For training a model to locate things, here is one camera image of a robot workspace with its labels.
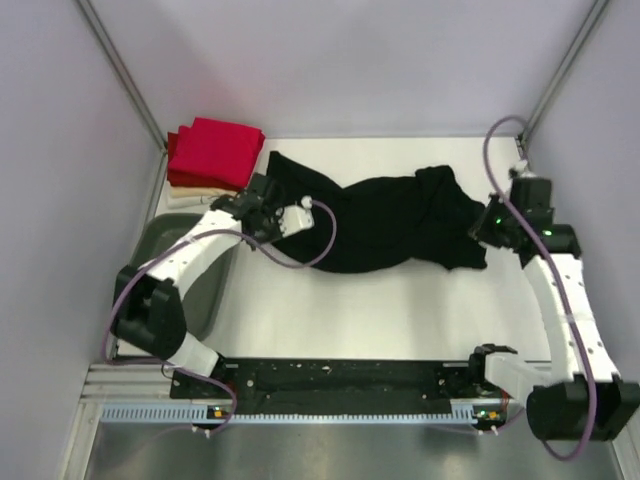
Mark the folded red t shirt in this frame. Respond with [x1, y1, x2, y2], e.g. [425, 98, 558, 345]
[167, 117, 265, 191]

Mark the aluminium frame post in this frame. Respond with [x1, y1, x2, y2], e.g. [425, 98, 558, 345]
[73, 0, 167, 151]
[518, 0, 612, 149]

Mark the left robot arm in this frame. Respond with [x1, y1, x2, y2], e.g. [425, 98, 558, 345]
[110, 174, 286, 397]

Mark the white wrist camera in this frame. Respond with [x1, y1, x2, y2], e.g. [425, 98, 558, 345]
[279, 196, 314, 238]
[508, 159, 537, 182]

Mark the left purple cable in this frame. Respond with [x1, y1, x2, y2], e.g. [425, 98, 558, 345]
[102, 197, 339, 436]

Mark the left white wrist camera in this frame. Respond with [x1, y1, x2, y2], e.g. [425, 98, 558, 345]
[279, 196, 314, 238]

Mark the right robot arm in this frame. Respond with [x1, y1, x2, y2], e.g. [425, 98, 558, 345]
[466, 176, 639, 442]

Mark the folded beige t shirt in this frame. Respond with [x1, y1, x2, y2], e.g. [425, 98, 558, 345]
[166, 186, 236, 209]

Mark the grey plastic bin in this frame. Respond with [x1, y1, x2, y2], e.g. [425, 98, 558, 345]
[130, 213, 235, 341]

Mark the aluminium front rail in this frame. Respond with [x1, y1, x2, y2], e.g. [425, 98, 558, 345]
[80, 364, 172, 402]

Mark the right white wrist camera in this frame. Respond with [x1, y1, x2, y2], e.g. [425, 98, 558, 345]
[508, 159, 537, 182]

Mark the blue slotted cable duct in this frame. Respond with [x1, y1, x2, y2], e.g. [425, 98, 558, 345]
[100, 401, 506, 426]

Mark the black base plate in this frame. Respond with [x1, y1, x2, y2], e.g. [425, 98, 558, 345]
[169, 356, 526, 414]

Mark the left aluminium frame post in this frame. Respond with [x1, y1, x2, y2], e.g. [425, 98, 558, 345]
[73, 0, 167, 151]

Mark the right aluminium frame post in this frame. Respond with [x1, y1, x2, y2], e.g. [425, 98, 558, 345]
[518, 0, 612, 149]

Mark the black t shirt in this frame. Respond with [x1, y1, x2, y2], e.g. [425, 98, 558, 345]
[267, 151, 487, 274]

